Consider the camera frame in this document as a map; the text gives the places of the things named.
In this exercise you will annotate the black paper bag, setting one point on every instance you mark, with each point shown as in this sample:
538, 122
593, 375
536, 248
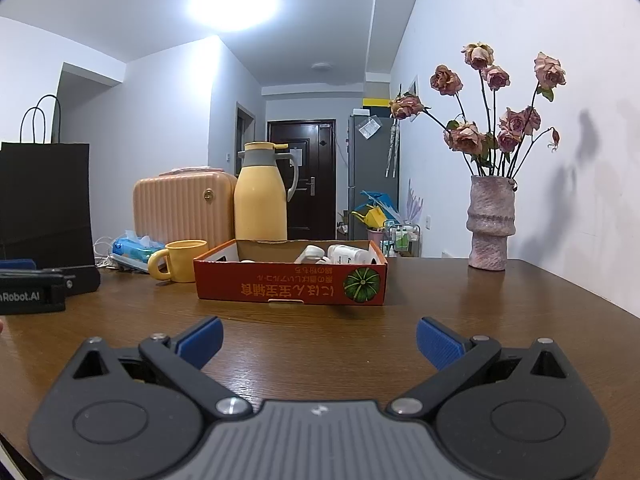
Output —
45, 210

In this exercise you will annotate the blue and yellow toy pile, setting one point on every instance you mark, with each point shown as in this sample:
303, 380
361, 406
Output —
375, 212

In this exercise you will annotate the yellow mug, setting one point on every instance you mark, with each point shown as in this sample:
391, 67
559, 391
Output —
182, 261

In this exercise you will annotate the white curved plastic object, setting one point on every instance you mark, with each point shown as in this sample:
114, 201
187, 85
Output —
311, 254

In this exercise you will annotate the yellow and black box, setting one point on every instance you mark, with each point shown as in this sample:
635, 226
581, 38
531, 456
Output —
376, 105

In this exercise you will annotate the dark entrance door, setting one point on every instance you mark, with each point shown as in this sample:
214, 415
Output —
302, 180

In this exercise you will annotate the orange cardboard box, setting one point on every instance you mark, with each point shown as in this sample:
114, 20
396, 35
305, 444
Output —
280, 282

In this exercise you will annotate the white translucent plastic bottle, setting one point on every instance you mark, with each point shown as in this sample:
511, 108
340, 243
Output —
345, 254

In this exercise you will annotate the small ceiling lamp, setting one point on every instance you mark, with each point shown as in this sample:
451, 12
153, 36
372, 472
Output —
321, 66

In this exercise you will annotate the round ceiling light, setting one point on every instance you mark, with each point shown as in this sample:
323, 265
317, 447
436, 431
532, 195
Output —
232, 6

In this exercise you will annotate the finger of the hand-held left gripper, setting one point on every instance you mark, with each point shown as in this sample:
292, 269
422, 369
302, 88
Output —
17, 265

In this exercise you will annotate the clear plastic bag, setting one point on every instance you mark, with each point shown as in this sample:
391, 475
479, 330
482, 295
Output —
369, 127

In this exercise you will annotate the pink ribbed suitcase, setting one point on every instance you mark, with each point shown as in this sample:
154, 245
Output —
182, 210

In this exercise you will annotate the pink textured vase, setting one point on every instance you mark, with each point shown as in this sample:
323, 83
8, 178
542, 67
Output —
490, 225

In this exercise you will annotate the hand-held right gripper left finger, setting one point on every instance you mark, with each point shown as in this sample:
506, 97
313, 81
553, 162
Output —
202, 343

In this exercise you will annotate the blue tissue pack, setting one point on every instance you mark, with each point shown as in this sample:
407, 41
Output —
135, 250

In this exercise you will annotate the wall poster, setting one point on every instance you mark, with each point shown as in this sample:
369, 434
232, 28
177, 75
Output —
412, 86

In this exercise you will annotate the yellow thermos jug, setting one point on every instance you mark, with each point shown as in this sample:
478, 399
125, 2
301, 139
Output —
260, 200

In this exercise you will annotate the bunch of dried pink roses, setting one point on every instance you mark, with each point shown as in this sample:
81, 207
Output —
492, 120

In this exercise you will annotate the purple feather wall decor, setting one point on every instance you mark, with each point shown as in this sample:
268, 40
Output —
415, 202

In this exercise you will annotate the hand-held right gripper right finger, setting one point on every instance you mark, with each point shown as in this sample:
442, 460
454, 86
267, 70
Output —
440, 344

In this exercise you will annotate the grey refrigerator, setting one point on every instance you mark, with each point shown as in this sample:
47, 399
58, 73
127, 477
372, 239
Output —
370, 180

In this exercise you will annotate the clear folded umbrella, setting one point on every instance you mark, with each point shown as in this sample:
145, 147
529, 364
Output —
393, 150

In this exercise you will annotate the pink bucket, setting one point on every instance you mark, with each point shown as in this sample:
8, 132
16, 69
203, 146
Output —
375, 235

